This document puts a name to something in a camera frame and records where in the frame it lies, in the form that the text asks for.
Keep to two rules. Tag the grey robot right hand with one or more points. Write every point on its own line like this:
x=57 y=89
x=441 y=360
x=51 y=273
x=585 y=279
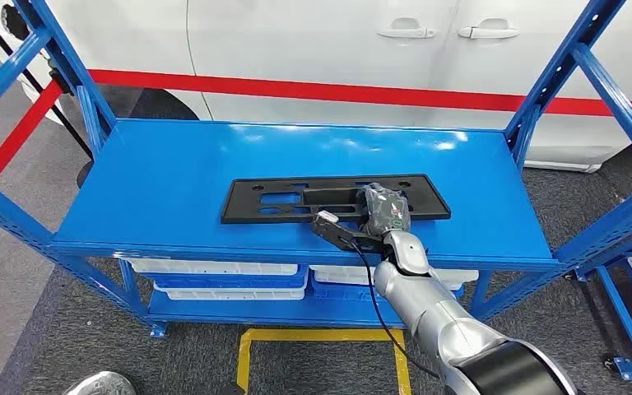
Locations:
x=384 y=210

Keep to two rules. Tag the chrome barrier stanchion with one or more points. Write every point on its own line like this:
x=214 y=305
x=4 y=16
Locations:
x=100 y=384

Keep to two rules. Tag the black car tyre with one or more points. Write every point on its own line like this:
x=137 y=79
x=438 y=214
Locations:
x=158 y=106

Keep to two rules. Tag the white car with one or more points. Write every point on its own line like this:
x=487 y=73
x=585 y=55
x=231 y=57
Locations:
x=294 y=54

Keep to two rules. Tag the blue wheeled metal rack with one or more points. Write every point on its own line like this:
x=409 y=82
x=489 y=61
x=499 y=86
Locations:
x=621 y=311

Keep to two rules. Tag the yellow floor tape square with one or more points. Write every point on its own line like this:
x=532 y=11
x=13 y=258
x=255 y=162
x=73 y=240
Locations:
x=242 y=365

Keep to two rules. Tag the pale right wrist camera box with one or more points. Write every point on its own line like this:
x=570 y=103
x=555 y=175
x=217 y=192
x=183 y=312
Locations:
x=327 y=217

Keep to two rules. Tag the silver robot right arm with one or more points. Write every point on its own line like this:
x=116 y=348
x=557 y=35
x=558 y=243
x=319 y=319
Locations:
x=430 y=311

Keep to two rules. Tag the red barrier belt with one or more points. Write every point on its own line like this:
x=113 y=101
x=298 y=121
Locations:
x=294 y=90
x=16 y=142

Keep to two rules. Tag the black plastic plate part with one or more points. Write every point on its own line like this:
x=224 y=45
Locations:
x=250 y=202

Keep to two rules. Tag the black barrier post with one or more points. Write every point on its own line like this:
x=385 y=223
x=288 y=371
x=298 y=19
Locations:
x=73 y=133

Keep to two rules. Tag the black right wrist camera bracket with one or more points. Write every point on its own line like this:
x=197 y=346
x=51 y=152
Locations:
x=340 y=233

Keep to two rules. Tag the blue metal shelf rack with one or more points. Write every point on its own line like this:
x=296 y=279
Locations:
x=185 y=191

